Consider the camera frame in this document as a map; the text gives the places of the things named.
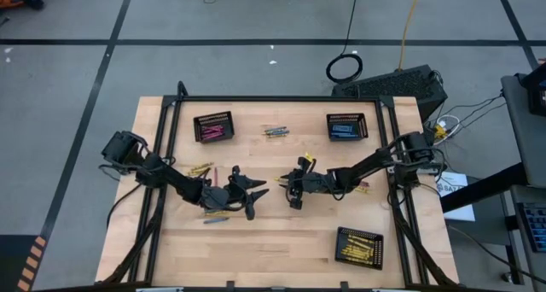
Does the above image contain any dark side desk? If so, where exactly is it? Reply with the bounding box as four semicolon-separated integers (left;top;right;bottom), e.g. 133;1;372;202
440;72;546;292

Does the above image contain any white cable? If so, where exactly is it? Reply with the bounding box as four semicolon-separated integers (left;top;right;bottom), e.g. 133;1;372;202
434;114;462;140

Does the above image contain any black computer case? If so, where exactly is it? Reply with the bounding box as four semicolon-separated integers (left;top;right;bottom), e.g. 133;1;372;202
331;64;450;123

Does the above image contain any black aluminium table frame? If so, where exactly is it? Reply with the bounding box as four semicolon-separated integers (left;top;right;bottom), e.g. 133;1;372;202
102;80;460;292

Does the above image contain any black slotted plastic basket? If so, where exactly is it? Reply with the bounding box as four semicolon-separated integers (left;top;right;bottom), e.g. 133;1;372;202
333;225;385;272
193;110;235;144
326;112;370;143

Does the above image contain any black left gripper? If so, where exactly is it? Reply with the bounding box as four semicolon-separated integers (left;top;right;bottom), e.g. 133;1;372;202
200;165;271;222

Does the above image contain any black orange-striped floor mat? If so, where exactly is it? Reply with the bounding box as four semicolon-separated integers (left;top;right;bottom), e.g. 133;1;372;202
0;234;49;292

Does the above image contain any black keyboard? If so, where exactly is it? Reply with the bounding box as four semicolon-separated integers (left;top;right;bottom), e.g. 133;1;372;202
514;201;546;254

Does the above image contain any yellow power cable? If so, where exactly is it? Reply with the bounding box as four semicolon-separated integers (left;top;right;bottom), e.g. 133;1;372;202
397;0;424;71

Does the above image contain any black coiled cable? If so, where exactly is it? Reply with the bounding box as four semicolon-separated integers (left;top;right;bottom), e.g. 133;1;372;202
325;0;364;85

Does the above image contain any white printed paper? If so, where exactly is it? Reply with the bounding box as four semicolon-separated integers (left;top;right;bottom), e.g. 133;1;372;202
435;171;476;223

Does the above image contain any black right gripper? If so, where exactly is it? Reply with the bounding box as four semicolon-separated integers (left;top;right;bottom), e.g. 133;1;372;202
282;156;345;211

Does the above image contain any black monitor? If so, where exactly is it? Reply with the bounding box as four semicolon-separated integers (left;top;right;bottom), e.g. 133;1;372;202
525;61;546;117

